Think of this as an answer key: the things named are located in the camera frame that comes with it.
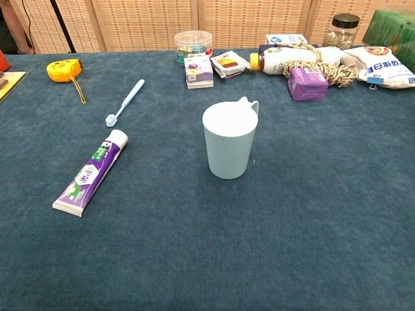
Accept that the light blue small stick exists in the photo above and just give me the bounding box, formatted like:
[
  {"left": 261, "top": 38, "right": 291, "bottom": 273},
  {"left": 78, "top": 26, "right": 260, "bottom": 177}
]
[{"left": 105, "top": 78, "right": 146, "bottom": 128}]

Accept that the purple white toothpaste tube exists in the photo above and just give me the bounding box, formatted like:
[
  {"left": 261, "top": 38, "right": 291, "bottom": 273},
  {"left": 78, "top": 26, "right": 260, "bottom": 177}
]
[{"left": 52, "top": 129, "right": 129, "bottom": 218}]

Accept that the white plastic measuring cup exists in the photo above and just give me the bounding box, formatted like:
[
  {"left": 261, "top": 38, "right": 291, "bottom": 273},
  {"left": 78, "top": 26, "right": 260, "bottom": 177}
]
[{"left": 202, "top": 96, "right": 260, "bottom": 180}]

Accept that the small purple white carton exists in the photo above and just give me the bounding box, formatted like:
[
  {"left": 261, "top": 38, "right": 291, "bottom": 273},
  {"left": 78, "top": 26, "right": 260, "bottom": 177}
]
[{"left": 184, "top": 55, "right": 215, "bottom": 90}]

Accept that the blue tablecloth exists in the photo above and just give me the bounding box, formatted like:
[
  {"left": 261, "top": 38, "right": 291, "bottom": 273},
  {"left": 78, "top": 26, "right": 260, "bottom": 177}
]
[{"left": 0, "top": 48, "right": 415, "bottom": 311}]

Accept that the cake snack packet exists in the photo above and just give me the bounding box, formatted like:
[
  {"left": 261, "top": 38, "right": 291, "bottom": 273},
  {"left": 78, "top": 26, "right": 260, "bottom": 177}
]
[{"left": 209, "top": 51, "right": 250, "bottom": 79}]

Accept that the clear round tub of clips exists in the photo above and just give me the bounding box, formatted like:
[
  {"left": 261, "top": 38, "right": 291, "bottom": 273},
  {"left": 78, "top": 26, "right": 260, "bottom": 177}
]
[{"left": 174, "top": 30, "right": 214, "bottom": 68}]

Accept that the white bottle yellow cap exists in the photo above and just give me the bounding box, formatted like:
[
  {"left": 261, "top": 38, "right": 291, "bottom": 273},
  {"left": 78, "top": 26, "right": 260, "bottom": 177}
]
[{"left": 249, "top": 46, "right": 341, "bottom": 76}]

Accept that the purple wrapped box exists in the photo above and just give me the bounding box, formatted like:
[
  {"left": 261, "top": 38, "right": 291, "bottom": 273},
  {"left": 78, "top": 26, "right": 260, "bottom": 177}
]
[{"left": 287, "top": 67, "right": 329, "bottom": 102}]

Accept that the white blue milk carton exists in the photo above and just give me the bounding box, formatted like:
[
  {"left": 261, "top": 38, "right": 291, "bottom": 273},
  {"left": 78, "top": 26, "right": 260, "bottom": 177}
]
[{"left": 265, "top": 34, "right": 309, "bottom": 47}]

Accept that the bamboo folding screen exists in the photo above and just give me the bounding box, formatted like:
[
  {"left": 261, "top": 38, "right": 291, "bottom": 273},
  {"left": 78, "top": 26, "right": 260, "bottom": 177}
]
[{"left": 9, "top": 0, "right": 415, "bottom": 54}]

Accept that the yellow tape measure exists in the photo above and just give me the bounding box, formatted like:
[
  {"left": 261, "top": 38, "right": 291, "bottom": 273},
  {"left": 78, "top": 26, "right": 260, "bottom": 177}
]
[{"left": 46, "top": 58, "right": 88, "bottom": 105}]

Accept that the glass jar black lid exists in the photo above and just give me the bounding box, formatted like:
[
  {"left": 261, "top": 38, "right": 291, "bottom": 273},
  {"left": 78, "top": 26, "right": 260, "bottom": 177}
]
[{"left": 322, "top": 13, "right": 361, "bottom": 51}]

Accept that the black tripod stand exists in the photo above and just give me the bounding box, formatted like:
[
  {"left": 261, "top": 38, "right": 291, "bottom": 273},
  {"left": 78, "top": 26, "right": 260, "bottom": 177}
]
[{"left": 50, "top": 0, "right": 77, "bottom": 54}]

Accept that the white snack bag blue text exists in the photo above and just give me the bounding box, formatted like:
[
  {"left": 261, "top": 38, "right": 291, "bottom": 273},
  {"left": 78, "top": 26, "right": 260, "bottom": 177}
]
[{"left": 340, "top": 45, "right": 415, "bottom": 90}]

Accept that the razor in yellow blister pack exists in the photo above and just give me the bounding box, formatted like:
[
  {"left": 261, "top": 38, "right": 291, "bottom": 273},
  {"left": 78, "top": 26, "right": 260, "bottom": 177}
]
[{"left": 0, "top": 71, "right": 27, "bottom": 104}]

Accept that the beige rope bundle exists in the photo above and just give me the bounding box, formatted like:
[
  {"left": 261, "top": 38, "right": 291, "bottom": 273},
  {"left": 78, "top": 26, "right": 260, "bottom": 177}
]
[{"left": 274, "top": 43, "right": 357, "bottom": 89}]

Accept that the thin black hanging cable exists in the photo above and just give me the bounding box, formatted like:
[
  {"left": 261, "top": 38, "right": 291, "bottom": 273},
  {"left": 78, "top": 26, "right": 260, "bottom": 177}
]
[{"left": 23, "top": 0, "right": 35, "bottom": 54}]

